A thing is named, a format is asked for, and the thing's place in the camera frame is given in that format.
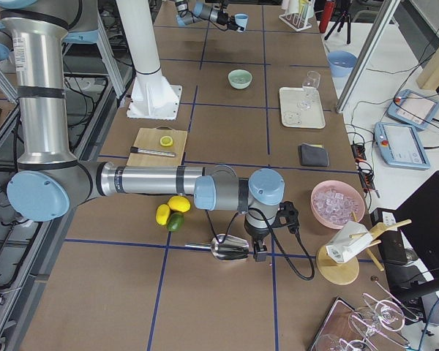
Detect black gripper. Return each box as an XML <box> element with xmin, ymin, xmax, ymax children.
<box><xmin>244</xmin><ymin>222</ymin><xmax>271</xmax><ymax>262</ymax></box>
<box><xmin>216</xmin><ymin>10</ymin><xmax>245</xmax><ymax>33</ymax></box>

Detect light blue plastic cup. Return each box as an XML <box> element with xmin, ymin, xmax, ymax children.
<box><xmin>234</xmin><ymin>13</ymin><xmax>249</xmax><ymax>30</ymax></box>

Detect light green bowl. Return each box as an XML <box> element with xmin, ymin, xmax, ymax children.
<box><xmin>228</xmin><ymin>69</ymin><xmax>252</xmax><ymax>90</ymax></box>

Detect steel ice scoop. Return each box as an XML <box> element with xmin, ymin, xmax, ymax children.
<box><xmin>184</xmin><ymin>234</ymin><xmax>249</xmax><ymax>261</ymax></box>

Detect pink bowl of ice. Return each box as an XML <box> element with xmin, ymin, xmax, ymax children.
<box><xmin>310</xmin><ymin>180</ymin><xmax>366</xmax><ymax>229</ymax></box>

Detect blue bowl with fork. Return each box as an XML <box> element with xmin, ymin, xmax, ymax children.
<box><xmin>327</xmin><ymin>50</ymin><xmax>358</xmax><ymax>78</ymax></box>

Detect round wooden stand base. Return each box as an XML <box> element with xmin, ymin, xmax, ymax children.
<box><xmin>316</xmin><ymin>219</ymin><xmax>412</xmax><ymax>285</ymax></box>

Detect green avocado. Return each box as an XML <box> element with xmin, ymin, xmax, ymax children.
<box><xmin>166</xmin><ymin>212</ymin><xmax>184</xmax><ymax>232</ymax></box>

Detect white paper carton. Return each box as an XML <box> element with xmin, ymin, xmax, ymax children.
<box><xmin>325</xmin><ymin>221</ymin><xmax>373</xmax><ymax>264</ymax></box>

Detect clear wine glass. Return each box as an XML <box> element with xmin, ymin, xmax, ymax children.
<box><xmin>297</xmin><ymin>70</ymin><xmax>320</xmax><ymax>110</ymax></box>

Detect yellow lemon front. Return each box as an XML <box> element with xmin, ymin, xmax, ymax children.
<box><xmin>168</xmin><ymin>195</ymin><xmax>191</xmax><ymax>213</ymax></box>

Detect yellow lemon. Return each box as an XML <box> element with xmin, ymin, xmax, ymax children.
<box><xmin>168</xmin><ymin>195</ymin><xmax>191</xmax><ymax>213</ymax></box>
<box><xmin>155</xmin><ymin>204</ymin><xmax>171</xmax><ymax>226</ymax></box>

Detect red cylinder bottle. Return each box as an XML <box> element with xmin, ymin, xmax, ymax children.
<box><xmin>319</xmin><ymin>0</ymin><xmax>335</xmax><ymax>34</ymax></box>

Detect cream bear tray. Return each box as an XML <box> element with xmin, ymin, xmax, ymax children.
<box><xmin>279</xmin><ymin>87</ymin><xmax>326</xmax><ymax>129</ymax></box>

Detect yellow lemon back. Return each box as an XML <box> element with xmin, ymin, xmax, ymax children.
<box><xmin>155</xmin><ymin>204</ymin><xmax>171</xmax><ymax>226</ymax></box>

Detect grey yellow folded cloth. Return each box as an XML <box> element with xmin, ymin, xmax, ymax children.
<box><xmin>298</xmin><ymin>143</ymin><xmax>329</xmax><ymax>167</ymax></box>

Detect half lemon slice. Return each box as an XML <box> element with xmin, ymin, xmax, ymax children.
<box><xmin>160</xmin><ymin>135</ymin><xmax>174</xmax><ymax>148</ymax></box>

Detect glasses on tray corner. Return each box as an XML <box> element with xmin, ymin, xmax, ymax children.
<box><xmin>307</xmin><ymin>276</ymin><xmax>421</xmax><ymax>350</ymax></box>

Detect wooden cutting board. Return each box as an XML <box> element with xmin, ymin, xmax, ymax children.
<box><xmin>127</xmin><ymin>128</ymin><xmax>188</xmax><ymax>167</ymax></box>

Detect black monitor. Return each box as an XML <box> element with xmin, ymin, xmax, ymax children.
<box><xmin>389</xmin><ymin>170</ymin><xmax>439</xmax><ymax>302</ymax></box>

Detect near teach pendant tablet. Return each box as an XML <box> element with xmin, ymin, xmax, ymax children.
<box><xmin>374</xmin><ymin>122</ymin><xmax>431</xmax><ymax>170</ymax></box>

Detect teach pendant tablet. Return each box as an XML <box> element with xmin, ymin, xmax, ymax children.
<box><xmin>374</xmin><ymin>122</ymin><xmax>431</xmax><ymax>170</ymax></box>
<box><xmin>387</xmin><ymin>89</ymin><xmax>439</xmax><ymax>131</ymax></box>

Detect far teach pendant tablet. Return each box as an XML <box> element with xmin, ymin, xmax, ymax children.
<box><xmin>387</xmin><ymin>89</ymin><xmax>439</xmax><ymax>131</ymax></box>

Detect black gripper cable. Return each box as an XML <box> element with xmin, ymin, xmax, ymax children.
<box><xmin>204</xmin><ymin>200</ymin><xmax>315</xmax><ymax>282</ymax></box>

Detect white wire cup rack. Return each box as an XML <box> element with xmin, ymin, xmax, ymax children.
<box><xmin>279</xmin><ymin>0</ymin><xmax>315</xmax><ymax>32</ymax></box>

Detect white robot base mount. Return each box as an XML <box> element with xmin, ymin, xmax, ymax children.
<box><xmin>116</xmin><ymin>0</ymin><xmax>182</xmax><ymax>121</ymax></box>

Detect aluminium frame post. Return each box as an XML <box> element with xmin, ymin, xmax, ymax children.
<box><xmin>336</xmin><ymin>0</ymin><xmax>401</xmax><ymax>113</ymax></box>

